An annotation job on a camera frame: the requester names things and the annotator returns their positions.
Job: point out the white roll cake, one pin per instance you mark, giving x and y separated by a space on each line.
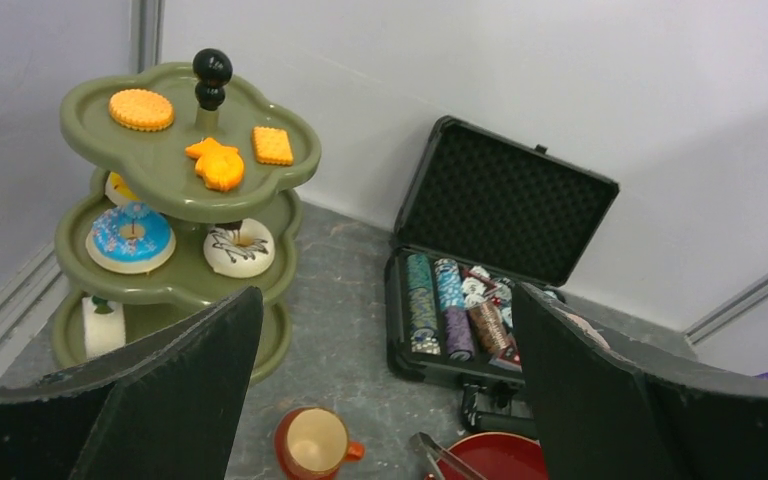
104 326

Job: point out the orange fish cookie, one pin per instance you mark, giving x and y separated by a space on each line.
220 167

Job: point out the yellow rectangular biscuit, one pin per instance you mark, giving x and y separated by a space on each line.
272 146

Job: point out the black poker chip case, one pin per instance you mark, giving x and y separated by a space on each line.
482 215

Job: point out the green three-tier dessert stand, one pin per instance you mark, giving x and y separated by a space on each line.
209 101

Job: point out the orange round cookie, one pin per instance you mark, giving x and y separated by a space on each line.
141 110

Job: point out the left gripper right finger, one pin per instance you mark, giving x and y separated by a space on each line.
607 406

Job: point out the blue donut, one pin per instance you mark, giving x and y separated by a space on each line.
130 239

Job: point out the yellow donut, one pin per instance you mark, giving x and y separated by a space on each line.
117 190

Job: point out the small orange cup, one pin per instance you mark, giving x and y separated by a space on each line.
314 443

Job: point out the white chocolate donut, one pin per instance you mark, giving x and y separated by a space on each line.
241 250

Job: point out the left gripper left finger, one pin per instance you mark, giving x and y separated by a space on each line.
164 407

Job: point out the red round tray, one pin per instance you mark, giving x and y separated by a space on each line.
498 455

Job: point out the metal tongs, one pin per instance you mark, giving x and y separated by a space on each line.
429 450

